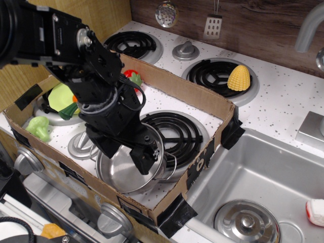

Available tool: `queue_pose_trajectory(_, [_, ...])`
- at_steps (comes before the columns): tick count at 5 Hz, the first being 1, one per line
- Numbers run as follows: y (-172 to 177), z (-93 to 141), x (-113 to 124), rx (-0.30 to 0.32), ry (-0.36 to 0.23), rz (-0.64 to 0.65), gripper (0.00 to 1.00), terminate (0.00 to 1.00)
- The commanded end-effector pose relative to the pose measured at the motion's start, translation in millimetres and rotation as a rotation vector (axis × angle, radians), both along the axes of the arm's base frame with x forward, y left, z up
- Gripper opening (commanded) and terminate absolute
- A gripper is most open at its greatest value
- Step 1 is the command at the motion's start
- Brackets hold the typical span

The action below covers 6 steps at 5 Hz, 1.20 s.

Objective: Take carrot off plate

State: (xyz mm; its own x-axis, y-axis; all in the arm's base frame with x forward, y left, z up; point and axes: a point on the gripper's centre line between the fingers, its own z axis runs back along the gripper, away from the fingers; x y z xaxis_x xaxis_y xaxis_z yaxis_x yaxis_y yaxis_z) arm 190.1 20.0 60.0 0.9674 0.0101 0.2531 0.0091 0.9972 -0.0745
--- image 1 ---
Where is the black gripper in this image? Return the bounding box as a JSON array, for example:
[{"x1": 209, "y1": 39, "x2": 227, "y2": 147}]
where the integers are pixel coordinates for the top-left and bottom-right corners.
[{"x1": 66, "y1": 78, "x2": 161, "y2": 175}]

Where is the orange toy carrot green top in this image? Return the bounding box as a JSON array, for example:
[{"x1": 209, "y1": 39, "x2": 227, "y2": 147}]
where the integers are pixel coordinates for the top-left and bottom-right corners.
[{"x1": 58, "y1": 95, "x2": 79, "y2": 120}]

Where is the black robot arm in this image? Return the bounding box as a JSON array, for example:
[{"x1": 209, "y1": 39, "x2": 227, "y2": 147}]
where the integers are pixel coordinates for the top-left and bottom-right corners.
[{"x1": 1, "y1": 1, "x2": 157, "y2": 175}]

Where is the light green plate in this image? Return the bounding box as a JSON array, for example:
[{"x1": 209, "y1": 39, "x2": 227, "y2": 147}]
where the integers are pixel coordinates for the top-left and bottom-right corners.
[{"x1": 48, "y1": 83, "x2": 77, "y2": 112}]

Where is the silver front stove knob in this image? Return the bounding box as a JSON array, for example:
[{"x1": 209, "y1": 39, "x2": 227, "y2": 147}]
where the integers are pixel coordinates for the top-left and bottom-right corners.
[{"x1": 68, "y1": 132, "x2": 99, "y2": 160}]

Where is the silver stove knob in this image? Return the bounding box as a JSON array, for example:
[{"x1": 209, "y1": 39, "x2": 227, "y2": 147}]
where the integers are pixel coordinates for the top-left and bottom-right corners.
[
  {"x1": 172, "y1": 41, "x2": 199, "y2": 61},
  {"x1": 68, "y1": 132, "x2": 99, "y2": 160}
]

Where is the black front right burner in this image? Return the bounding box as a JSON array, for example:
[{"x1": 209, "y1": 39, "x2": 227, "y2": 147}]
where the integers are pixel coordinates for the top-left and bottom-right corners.
[{"x1": 140, "y1": 111, "x2": 204, "y2": 169}]

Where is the black burner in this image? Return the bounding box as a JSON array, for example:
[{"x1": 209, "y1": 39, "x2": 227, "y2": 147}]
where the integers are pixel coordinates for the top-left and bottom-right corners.
[
  {"x1": 140, "y1": 111, "x2": 204, "y2": 169},
  {"x1": 104, "y1": 31, "x2": 156, "y2": 59},
  {"x1": 41, "y1": 89, "x2": 58, "y2": 114},
  {"x1": 184, "y1": 59, "x2": 257, "y2": 98}
]

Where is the silver oven knob right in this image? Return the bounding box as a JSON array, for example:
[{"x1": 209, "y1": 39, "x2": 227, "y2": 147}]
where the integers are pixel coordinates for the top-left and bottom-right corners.
[{"x1": 97, "y1": 202, "x2": 133, "y2": 238}]

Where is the silver oven knob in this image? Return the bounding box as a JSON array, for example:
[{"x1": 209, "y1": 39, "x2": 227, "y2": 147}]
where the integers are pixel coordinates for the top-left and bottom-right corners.
[
  {"x1": 97, "y1": 202, "x2": 133, "y2": 238},
  {"x1": 14, "y1": 147, "x2": 44, "y2": 176}
]

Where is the brown cardboard fence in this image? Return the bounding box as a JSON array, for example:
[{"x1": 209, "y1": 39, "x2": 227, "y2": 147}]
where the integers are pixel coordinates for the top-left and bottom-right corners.
[{"x1": 4, "y1": 55, "x2": 236, "y2": 242}]

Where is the black front left burner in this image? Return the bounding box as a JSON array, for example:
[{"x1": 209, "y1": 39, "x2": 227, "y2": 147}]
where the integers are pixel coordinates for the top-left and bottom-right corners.
[{"x1": 41, "y1": 89, "x2": 58, "y2": 114}]

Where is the green toy broccoli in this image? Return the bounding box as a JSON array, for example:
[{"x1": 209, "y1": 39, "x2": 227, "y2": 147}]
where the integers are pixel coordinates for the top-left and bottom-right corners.
[{"x1": 25, "y1": 116, "x2": 50, "y2": 142}]

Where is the silver oven knob left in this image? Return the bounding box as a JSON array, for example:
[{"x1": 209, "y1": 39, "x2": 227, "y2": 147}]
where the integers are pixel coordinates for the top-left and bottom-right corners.
[{"x1": 14, "y1": 147, "x2": 44, "y2": 176}]

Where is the black back left burner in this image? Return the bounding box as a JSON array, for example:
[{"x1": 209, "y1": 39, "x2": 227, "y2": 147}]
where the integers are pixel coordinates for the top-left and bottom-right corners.
[{"x1": 104, "y1": 31, "x2": 156, "y2": 59}]

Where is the orange toy at bottom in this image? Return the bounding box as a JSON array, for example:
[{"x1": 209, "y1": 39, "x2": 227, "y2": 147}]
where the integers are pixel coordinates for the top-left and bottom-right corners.
[{"x1": 40, "y1": 223, "x2": 66, "y2": 239}]

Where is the black back right burner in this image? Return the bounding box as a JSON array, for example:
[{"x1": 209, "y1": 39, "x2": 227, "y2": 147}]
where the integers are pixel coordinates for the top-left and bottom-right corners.
[{"x1": 184, "y1": 59, "x2": 257, "y2": 98}]

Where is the silver back stove knob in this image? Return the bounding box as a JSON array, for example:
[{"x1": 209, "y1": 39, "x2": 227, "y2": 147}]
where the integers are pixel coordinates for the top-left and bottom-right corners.
[{"x1": 172, "y1": 41, "x2": 199, "y2": 61}]

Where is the yellow toy corn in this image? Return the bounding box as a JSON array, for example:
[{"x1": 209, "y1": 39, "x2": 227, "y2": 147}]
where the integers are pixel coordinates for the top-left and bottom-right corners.
[{"x1": 227, "y1": 65, "x2": 251, "y2": 92}]

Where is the steel pot lid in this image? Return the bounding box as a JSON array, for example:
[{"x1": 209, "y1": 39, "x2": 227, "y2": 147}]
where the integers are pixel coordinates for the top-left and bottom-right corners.
[{"x1": 213, "y1": 199, "x2": 281, "y2": 242}]

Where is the hanging silver strainer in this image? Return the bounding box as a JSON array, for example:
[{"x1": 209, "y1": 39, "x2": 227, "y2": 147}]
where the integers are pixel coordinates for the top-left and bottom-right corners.
[{"x1": 155, "y1": 1, "x2": 179, "y2": 28}]

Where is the hanging silver spatula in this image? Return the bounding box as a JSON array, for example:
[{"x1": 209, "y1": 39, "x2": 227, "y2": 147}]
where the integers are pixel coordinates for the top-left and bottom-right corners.
[{"x1": 203, "y1": 1, "x2": 222, "y2": 40}]

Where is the steel sink basin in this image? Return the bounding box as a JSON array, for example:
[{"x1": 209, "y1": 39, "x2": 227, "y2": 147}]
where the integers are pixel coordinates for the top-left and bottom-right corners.
[{"x1": 187, "y1": 129, "x2": 323, "y2": 242}]

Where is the white red toy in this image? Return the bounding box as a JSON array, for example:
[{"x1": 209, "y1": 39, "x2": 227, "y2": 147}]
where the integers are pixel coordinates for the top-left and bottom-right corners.
[{"x1": 306, "y1": 199, "x2": 323, "y2": 227}]

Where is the grey faucet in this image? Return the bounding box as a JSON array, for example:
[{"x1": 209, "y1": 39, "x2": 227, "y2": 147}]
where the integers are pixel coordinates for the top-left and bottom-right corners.
[{"x1": 295, "y1": 3, "x2": 323, "y2": 53}]

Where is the steel pot with handles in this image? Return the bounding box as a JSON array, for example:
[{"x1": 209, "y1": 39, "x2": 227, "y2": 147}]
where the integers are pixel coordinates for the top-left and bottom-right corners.
[{"x1": 96, "y1": 124, "x2": 177, "y2": 193}]

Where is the black cable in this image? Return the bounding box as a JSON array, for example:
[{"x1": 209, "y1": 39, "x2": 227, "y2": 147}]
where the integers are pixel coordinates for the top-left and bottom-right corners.
[{"x1": 0, "y1": 216, "x2": 34, "y2": 243}]

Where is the silver faucet handle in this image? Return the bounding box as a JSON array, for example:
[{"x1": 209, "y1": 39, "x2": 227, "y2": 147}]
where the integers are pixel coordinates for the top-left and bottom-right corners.
[{"x1": 316, "y1": 48, "x2": 324, "y2": 71}]

